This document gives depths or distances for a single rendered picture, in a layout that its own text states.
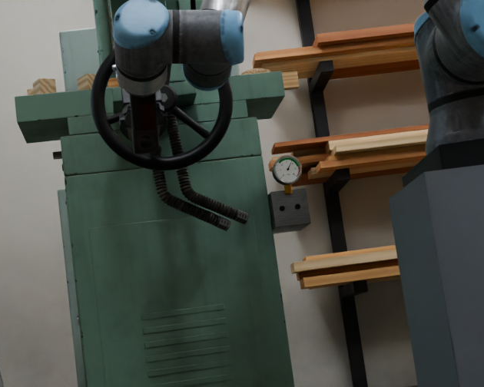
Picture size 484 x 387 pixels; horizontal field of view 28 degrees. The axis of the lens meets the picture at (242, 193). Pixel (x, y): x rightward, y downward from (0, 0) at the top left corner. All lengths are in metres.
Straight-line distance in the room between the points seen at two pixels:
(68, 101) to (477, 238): 0.96
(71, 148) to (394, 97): 2.89
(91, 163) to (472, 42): 0.89
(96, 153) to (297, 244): 2.58
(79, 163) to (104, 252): 0.20
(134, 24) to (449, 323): 0.72
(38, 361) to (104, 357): 2.54
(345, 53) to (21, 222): 1.71
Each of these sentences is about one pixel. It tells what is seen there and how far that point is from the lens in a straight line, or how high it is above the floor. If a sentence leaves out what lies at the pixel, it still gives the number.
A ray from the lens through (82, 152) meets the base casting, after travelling 2.12.
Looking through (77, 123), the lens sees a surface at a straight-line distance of 2.13.
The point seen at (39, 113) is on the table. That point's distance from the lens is 2.14.
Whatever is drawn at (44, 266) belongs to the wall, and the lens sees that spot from 4.61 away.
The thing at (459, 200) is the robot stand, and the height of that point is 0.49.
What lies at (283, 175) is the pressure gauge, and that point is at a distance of 2.07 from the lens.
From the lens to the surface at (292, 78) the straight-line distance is 2.36.
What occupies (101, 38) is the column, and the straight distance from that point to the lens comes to 2.55.
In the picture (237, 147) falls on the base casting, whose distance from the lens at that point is 2.13.
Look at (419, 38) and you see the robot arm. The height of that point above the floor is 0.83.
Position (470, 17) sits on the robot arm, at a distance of 1.63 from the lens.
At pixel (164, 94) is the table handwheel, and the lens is 1.94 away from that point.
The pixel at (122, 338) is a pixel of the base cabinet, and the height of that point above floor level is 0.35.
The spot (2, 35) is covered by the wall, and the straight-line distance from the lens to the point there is 4.88.
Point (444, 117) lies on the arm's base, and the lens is 1.80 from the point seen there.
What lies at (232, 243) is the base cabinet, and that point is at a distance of 2.09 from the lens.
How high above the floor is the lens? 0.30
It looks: 9 degrees up
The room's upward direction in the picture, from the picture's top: 8 degrees counter-clockwise
